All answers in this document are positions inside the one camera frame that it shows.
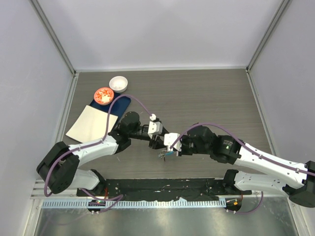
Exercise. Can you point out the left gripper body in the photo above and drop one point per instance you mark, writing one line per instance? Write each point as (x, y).
(155, 142)

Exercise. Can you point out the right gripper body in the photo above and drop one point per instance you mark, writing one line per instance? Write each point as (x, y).
(187, 146)

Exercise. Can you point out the large keyring with blue handle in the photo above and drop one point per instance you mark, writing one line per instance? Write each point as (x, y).
(165, 153)

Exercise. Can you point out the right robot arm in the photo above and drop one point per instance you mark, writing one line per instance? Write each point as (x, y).
(293, 179)

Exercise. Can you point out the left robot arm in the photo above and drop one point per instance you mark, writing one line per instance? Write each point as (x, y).
(61, 165)

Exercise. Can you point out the blue tray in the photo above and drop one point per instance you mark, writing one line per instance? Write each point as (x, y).
(118, 108)

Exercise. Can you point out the white bowl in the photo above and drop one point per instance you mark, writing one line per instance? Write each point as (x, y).
(118, 84)

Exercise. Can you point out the orange patterned bowl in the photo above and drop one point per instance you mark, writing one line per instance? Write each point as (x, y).
(104, 96)

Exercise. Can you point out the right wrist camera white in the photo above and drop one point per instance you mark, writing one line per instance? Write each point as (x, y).
(171, 143)

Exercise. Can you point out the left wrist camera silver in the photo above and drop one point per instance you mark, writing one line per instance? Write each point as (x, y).
(155, 128)

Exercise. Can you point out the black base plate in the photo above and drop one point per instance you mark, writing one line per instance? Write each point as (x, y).
(167, 189)

